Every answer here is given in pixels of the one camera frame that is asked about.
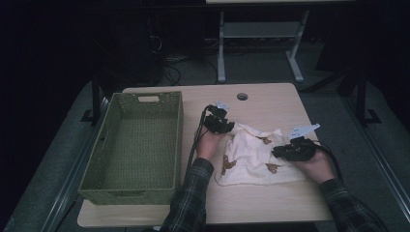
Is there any cream cloth with brown print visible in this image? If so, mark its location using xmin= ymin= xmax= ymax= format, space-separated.
xmin=215 ymin=122 xmax=308 ymax=188

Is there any person's right hand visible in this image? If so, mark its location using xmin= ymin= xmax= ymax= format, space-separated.
xmin=291 ymin=149 xmax=337 ymax=185

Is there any black metal stand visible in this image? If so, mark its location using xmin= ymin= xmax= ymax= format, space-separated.
xmin=80 ymin=69 xmax=102 ymax=125
xmin=356 ymin=61 xmax=382 ymax=127

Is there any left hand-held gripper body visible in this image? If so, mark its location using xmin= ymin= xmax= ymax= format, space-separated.
xmin=203 ymin=100 xmax=230 ymax=134

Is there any white desk with metal frame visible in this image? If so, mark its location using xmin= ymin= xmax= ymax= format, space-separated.
xmin=205 ymin=0 xmax=356 ymax=84

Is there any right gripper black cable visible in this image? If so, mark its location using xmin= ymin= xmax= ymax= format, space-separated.
xmin=313 ymin=139 xmax=344 ymax=182

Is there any person's left hand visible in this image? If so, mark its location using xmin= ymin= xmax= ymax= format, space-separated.
xmin=195 ymin=129 xmax=226 ymax=161

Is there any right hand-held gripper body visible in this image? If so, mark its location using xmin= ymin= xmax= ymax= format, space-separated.
xmin=283 ymin=123 xmax=321 ymax=162

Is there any tangle of floor cables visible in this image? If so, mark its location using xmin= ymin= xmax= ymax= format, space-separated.
xmin=161 ymin=54 xmax=220 ymax=86

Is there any green woven basket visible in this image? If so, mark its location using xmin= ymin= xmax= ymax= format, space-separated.
xmin=77 ymin=91 xmax=185 ymax=206

